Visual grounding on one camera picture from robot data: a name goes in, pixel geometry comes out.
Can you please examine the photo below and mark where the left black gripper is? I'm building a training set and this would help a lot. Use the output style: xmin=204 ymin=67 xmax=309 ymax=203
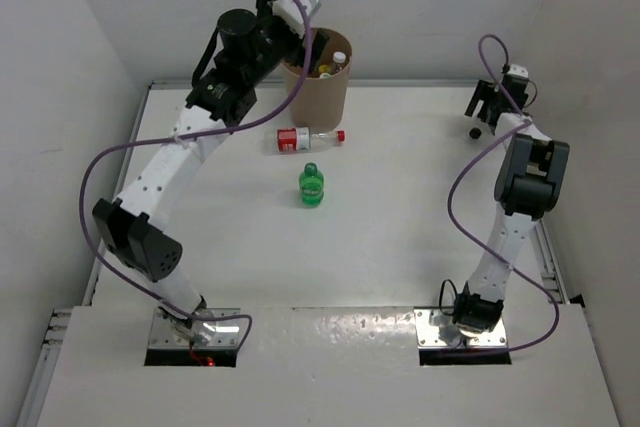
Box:
xmin=241 ymin=0 xmax=326 ymax=85

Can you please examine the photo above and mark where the blue label clear bottle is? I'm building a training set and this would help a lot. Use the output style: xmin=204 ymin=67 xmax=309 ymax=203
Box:
xmin=331 ymin=51 xmax=348 ymax=75

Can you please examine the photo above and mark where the clear bottle yellow cap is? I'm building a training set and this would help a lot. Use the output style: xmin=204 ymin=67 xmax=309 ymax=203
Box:
xmin=318 ymin=64 xmax=333 ymax=78

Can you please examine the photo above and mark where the red label clear bottle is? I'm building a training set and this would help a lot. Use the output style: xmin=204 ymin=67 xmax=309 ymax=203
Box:
xmin=275 ymin=127 xmax=346 ymax=153

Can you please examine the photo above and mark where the black label clear bottle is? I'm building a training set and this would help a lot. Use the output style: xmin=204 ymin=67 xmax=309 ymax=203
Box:
xmin=469 ymin=128 xmax=482 ymax=140

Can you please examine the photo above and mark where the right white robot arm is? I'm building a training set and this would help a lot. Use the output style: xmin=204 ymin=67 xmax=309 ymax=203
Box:
xmin=452 ymin=64 xmax=570 ymax=333

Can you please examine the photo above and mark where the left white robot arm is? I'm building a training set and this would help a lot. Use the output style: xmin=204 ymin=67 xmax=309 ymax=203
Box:
xmin=92 ymin=0 xmax=328 ymax=322

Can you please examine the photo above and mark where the brown plastic bin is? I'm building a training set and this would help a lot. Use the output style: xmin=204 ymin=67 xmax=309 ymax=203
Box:
xmin=288 ymin=28 xmax=353 ymax=132

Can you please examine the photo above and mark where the green plastic bottle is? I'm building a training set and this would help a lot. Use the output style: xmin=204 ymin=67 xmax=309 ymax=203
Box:
xmin=298 ymin=162 xmax=325 ymax=207

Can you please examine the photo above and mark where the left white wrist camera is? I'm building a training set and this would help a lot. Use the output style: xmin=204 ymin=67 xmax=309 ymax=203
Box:
xmin=272 ymin=0 xmax=321 ymax=38

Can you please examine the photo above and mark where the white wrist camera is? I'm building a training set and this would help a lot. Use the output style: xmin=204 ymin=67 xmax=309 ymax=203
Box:
xmin=272 ymin=0 xmax=321 ymax=38
xmin=502 ymin=64 xmax=529 ymax=84

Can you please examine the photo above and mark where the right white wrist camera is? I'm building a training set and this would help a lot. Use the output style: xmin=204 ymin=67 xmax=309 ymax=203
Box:
xmin=502 ymin=64 xmax=529 ymax=84

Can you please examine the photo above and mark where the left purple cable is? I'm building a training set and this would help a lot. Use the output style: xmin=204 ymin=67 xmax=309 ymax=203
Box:
xmin=79 ymin=0 xmax=315 ymax=343

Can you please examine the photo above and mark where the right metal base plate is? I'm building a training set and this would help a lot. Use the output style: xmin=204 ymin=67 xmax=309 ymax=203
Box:
xmin=414 ymin=308 xmax=508 ymax=351

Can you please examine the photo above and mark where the metal base plate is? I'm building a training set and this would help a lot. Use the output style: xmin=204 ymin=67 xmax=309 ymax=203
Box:
xmin=414 ymin=308 xmax=508 ymax=351
xmin=148 ymin=308 xmax=240 ymax=350

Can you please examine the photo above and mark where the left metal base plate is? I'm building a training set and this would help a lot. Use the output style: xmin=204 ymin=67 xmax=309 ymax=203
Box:
xmin=148 ymin=308 xmax=240 ymax=350

